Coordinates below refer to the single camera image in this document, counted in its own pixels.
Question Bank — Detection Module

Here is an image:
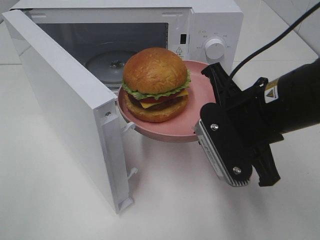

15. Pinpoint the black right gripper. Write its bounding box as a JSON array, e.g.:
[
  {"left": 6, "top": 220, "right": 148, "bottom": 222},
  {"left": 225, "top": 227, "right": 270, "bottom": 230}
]
[{"left": 201, "top": 63, "right": 283, "bottom": 187}]

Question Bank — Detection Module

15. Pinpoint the pink round plate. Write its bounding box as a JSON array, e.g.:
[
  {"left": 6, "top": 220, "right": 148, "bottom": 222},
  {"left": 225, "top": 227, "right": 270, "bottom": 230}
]
[{"left": 117, "top": 60, "right": 215, "bottom": 143}]

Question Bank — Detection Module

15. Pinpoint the burger with lettuce and cheese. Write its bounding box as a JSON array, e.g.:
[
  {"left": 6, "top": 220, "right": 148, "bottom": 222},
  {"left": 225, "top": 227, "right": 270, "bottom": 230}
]
[{"left": 121, "top": 47, "right": 191, "bottom": 123}]

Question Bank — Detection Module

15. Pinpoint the white microwave door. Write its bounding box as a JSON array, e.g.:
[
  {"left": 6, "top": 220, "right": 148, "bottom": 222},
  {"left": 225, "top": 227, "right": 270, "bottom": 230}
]
[{"left": 3, "top": 10, "right": 133, "bottom": 213}]

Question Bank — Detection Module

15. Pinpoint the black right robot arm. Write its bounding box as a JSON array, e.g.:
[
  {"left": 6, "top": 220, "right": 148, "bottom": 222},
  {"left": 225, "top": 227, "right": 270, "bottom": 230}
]
[{"left": 195, "top": 60, "right": 320, "bottom": 187}]

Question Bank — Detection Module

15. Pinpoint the upper white power knob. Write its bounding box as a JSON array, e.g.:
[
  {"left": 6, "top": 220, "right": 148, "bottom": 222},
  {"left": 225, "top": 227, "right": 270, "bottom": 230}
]
[{"left": 204, "top": 36, "right": 225, "bottom": 60}]

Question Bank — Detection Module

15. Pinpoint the white warning label sticker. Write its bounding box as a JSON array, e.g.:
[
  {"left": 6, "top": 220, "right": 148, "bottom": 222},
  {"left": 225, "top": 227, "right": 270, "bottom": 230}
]
[{"left": 171, "top": 44, "right": 188, "bottom": 58}]

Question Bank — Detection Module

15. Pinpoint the white microwave oven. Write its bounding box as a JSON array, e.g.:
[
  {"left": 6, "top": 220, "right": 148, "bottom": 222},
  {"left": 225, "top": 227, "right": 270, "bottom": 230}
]
[{"left": 7, "top": 0, "right": 244, "bottom": 72}]

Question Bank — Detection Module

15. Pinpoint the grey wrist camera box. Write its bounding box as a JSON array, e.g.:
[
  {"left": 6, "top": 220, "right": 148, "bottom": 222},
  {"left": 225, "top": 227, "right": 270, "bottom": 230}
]
[{"left": 194, "top": 103, "right": 253, "bottom": 187}]

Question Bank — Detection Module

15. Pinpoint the black camera cable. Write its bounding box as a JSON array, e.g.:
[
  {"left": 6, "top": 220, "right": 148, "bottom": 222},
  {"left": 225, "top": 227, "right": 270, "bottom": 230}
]
[{"left": 228, "top": 3, "right": 320, "bottom": 80}]

